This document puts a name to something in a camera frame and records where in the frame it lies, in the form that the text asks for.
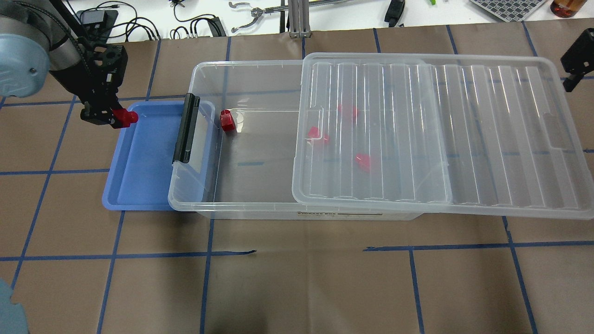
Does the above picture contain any clear plastic box lid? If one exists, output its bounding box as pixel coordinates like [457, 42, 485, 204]
[291, 52, 593, 220]

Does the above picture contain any clear plastic storage box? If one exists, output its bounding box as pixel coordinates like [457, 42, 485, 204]
[181, 60, 420, 221]

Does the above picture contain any aluminium frame post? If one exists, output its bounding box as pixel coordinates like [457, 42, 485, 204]
[288, 0, 311, 39]

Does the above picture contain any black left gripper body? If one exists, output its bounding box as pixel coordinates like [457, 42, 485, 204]
[76, 43, 128, 109]

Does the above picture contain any red block box corner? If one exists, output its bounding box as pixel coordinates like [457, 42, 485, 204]
[220, 109, 236, 133]

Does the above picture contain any blue plastic tray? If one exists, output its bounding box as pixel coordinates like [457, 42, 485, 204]
[103, 100, 220, 211]

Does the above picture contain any red block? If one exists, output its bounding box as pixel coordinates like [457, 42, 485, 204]
[355, 154, 378, 173]
[337, 104, 359, 122]
[305, 126, 329, 145]
[111, 109, 139, 129]

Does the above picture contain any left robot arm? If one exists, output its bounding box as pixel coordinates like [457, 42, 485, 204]
[0, 0, 138, 129]

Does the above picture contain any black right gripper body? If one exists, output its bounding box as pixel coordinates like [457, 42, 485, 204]
[561, 28, 594, 76]

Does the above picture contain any black box latch handle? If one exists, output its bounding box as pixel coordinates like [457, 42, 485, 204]
[172, 93, 200, 163]

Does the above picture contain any amber glass bottle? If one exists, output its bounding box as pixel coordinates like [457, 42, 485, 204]
[549, 0, 587, 18]

